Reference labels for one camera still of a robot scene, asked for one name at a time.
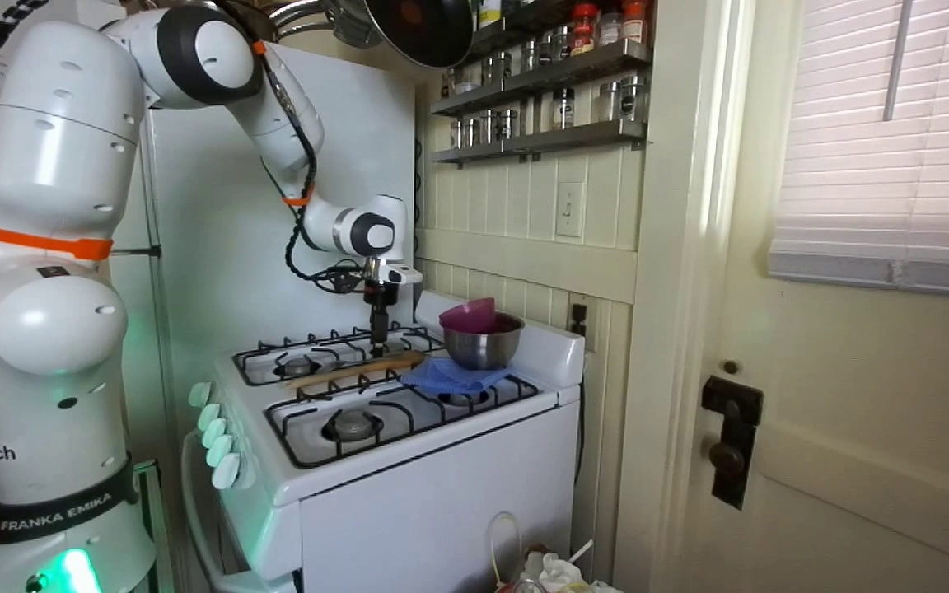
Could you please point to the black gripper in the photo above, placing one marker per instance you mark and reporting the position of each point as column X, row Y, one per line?
column 379, row 296

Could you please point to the wooden spoon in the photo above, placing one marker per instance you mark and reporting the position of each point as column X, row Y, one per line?
column 400, row 359

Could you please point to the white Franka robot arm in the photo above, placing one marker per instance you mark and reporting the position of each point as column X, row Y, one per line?
column 72, row 111

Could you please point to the blue cloth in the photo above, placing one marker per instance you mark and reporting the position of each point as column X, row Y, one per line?
column 446, row 377

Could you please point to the purple plastic cup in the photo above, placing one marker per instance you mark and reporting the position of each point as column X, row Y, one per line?
column 468, row 319

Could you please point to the steel mixing bowl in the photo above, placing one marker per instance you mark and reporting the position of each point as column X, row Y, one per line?
column 487, row 346

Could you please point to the white gas stove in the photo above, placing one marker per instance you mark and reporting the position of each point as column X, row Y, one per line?
column 367, row 486

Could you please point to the white refrigerator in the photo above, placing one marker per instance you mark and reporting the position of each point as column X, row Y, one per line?
column 206, row 255

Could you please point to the metal spice rack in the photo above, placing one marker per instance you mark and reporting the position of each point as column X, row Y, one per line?
column 552, row 76

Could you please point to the black hanging frying pan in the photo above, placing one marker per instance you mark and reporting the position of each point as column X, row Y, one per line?
column 425, row 32

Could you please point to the white trash bag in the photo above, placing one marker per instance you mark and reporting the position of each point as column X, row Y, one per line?
column 539, row 571

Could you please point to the black door lock knob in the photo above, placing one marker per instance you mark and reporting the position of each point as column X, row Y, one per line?
column 729, row 436

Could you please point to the cream wooden door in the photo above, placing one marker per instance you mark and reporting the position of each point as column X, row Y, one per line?
column 847, row 480

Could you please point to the white window blinds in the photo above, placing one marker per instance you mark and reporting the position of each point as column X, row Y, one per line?
column 863, row 191

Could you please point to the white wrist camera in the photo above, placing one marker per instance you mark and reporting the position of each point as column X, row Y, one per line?
column 398, row 272

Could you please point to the white wall outlet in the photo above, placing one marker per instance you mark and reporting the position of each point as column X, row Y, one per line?
column 569, row 210

